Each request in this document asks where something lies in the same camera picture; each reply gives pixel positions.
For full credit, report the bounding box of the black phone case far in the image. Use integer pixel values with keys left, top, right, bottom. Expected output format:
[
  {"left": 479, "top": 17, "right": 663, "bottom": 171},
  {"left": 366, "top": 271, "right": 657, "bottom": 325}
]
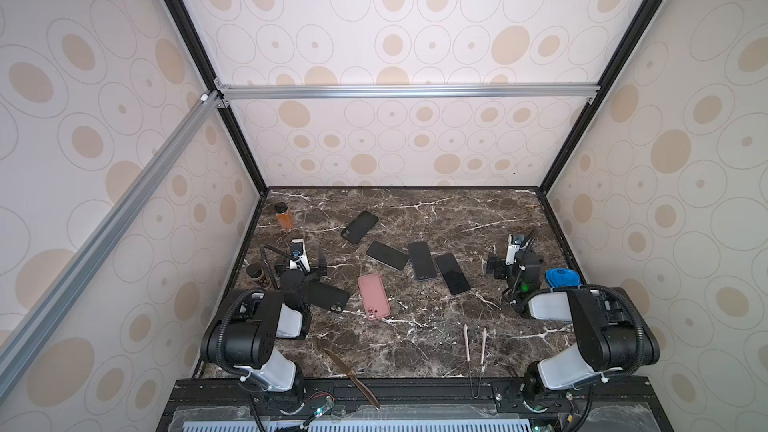
[{"left": 341, "top": 211, "right": 379, "bottom": 245}]

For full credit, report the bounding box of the orange bottle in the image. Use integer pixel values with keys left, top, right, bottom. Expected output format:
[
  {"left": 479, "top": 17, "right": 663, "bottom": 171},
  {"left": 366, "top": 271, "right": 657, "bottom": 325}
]
[{"left": 274, "top": 202, "right": 295, "bottom": 230}]

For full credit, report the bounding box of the right pink chopstick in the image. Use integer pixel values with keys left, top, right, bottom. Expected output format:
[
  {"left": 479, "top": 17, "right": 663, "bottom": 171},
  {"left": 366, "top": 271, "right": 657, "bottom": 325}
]
[{"left": 479, "top": 327, "right": 488, "bottom": 372}]

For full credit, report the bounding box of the silver-edged phone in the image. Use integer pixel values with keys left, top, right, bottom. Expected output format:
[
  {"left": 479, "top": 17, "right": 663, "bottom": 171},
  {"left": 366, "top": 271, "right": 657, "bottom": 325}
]
[{"left": 366, "top": 241, "right": 410, "bottom": 272}]

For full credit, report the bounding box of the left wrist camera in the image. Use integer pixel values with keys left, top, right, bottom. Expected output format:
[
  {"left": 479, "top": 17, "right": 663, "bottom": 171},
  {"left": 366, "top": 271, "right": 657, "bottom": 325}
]
[{"left": 289, "top": 239, "right": 310, "bottom": 274}]

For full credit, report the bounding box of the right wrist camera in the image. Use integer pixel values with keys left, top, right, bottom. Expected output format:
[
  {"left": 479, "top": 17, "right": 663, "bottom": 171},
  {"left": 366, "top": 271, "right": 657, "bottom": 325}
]
[{"left": 505, "top": 234, "right": 525, "bottom": 266}]

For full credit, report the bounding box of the pink phone case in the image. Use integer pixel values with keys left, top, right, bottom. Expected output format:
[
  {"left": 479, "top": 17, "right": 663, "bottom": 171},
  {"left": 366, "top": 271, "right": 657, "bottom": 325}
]
[{"left": 358, "top": 273, "right": 391, "bottom": 320}]

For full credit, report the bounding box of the wooden-handled knife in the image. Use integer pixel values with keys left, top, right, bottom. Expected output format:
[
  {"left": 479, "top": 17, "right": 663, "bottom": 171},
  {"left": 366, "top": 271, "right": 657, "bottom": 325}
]
[{"left": 324, "top": 349, "right": 381, "bottom": 410}]

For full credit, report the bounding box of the dark jar with lid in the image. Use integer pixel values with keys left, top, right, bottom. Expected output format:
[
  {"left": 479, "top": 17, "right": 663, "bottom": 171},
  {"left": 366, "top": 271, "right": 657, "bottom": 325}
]
[{"left": 245, "top": 263, "right": 270, "bottom": 288}]

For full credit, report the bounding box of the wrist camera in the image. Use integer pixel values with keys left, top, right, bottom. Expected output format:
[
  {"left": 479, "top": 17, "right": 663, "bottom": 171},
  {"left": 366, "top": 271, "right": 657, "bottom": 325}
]
[
  {"left": 505, "top": 234, "right": 525, "bottom": 266},
  {"left": 289, "top": 239, "right": 310, "bottom": 274}
]

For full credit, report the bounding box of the aluminium frame bar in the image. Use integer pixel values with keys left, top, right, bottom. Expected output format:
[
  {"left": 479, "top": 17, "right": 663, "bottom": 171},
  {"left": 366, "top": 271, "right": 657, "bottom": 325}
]
[
  {"left": 220, "top": 82, "right": 600, "bottom": 101},
  {"left": 1, "top": 90, "right": 223, "bottom": 400}
]

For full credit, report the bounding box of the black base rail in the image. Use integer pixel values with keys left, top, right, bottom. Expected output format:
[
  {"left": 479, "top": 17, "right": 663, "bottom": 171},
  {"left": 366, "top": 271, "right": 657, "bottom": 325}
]
[{"left": 157, "top": 376, "right": 673, "bottom": 431}]

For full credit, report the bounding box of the purple-edged phone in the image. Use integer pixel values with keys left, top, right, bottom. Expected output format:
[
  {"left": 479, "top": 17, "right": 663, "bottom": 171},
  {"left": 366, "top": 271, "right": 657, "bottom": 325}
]
[{"left": 435, "top": 253, "right": 471, "bottom": 296}]

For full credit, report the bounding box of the aluminium frame bar left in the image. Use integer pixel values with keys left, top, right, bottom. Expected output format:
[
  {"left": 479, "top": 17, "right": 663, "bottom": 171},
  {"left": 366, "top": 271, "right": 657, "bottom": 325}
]
[{"left": 1, "top": 90, "right": 223, "bottom": 400}]

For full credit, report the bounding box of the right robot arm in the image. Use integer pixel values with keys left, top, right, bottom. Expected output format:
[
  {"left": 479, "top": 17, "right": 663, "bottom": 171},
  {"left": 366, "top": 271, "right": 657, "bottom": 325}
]
[{"left": 486, "top": 249, "right": 661, "bottom": 412}]

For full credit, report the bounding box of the blue round lid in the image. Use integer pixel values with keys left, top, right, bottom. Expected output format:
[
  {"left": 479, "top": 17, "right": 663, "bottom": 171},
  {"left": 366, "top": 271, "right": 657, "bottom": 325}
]
[{"left": 545, "top": 268, "right": 583, "bottom": 288}]

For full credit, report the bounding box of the aluminium frame bar back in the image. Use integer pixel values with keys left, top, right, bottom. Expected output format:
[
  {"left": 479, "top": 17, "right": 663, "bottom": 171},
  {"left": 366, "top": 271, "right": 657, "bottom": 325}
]
[{"left": 220, "top": 82, "right": 600, "bottom": 101}]

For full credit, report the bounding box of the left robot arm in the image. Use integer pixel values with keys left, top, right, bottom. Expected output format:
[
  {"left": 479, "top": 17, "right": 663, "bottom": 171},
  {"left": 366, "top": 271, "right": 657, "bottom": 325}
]
[{"left": 200, "top": 239, "right": 327, "bottom": 392}]

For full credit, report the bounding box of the blue-edged phone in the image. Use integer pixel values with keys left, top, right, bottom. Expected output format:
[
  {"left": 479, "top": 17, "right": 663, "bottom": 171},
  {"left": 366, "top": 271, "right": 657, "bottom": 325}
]
[{"left": 407, "top": 241, "right": 437, "bottom": 281}]

